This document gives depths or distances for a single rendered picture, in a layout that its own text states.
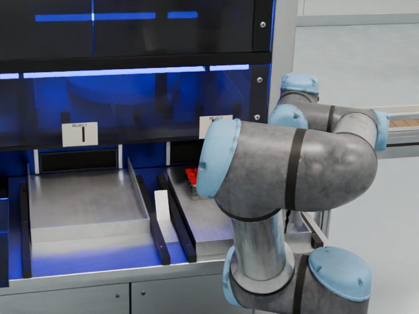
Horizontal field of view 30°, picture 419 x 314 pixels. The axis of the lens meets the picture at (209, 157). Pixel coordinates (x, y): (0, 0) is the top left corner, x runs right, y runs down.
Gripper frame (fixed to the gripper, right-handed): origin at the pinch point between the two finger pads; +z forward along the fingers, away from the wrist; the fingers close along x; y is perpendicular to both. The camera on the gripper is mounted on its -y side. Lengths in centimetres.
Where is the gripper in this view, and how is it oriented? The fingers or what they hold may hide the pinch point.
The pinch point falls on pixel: (284, 227)
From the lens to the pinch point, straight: 172.8
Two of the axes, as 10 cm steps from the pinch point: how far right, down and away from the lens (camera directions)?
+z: -0.4, 9.1, 4.1
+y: 2.3, 4.1, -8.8
